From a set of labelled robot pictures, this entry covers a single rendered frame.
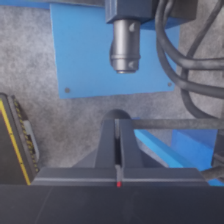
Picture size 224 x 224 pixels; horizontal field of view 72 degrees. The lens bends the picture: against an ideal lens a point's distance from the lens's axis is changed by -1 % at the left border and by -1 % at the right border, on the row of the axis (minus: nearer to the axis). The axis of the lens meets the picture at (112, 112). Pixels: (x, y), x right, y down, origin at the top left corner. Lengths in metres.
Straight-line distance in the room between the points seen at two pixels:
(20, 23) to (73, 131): 0.73
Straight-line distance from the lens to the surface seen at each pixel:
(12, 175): 0.95
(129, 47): 0.61
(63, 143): 1.21
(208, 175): 0.22
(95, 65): 0.99
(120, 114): 0.17
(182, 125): 0.19
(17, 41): 1.11
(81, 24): 1.00
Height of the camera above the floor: 1.08
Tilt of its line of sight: 65 degrees down
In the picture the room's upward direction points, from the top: 130 degrees clockwise
